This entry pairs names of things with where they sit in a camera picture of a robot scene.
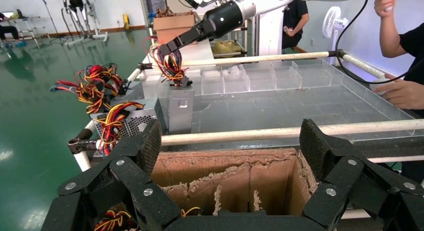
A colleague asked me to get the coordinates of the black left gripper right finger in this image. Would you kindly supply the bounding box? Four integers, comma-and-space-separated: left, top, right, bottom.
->
299, 118, 424, 231

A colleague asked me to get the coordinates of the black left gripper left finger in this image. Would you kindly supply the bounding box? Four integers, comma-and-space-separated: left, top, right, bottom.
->
41, 119, 181, 231

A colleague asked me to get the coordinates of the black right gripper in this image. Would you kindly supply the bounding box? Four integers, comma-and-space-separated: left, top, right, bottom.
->
158, 0, 248, 57

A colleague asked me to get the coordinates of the white hand controller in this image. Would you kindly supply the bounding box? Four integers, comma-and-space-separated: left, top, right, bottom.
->
369, 77, 395, 95
380, 0, 397, 13

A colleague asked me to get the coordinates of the operator right forearm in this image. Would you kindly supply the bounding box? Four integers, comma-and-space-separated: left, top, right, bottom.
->
380, 10, 410, 59

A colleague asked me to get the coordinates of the standing person forearm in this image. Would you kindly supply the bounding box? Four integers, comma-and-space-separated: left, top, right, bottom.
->
289, 12, 311, 33

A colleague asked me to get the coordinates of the operator left hand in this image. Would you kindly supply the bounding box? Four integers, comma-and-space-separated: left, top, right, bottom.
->
380, 73, 424, 110

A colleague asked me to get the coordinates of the operator right hand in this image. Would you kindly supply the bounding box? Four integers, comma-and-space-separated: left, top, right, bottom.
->
372, 0, 397, 19

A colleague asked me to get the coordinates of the plain brown cardboard box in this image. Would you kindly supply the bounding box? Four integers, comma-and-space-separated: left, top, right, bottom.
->
152, 12, 200, 45

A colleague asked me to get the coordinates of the yellow bag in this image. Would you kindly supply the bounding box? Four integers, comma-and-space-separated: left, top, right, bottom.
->
211, 39, 244, 55

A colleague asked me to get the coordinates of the pipe shelf rack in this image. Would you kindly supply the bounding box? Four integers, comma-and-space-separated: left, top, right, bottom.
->
198, 10, 256, 60

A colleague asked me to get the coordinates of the brown divided cardboard box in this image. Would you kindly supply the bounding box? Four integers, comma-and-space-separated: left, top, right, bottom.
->
150, 147, 319, 217

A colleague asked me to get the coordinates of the white upright column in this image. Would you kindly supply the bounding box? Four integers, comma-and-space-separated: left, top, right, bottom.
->
257, 9, 285, 57

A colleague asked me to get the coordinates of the clear acrylic divider tray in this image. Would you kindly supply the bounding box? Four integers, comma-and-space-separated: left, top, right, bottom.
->
140, 58, 419, 138

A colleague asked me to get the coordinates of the standing person black shirt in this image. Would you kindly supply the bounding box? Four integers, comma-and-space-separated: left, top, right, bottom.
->
281, 0, 311, 51

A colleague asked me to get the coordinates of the humanoid robot on stand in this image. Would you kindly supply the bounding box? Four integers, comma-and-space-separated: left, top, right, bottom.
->
60, 0, 110, 49

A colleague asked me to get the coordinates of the operator body black shirt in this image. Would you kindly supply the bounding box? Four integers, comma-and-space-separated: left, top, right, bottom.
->
394, 22, 424, 184

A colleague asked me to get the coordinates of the white standing fan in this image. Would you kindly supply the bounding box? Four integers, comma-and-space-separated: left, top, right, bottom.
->
322, 5, 351, 63

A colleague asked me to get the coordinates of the seated person in black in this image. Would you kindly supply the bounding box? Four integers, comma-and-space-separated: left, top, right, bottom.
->
0, 12, 28, 49

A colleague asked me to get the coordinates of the pile of wired power supplies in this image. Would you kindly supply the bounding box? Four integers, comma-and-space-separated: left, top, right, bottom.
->
154, 6, 196, 18

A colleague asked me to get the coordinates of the white frame table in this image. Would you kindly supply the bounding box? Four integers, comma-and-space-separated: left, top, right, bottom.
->
13, 15, 51, 42

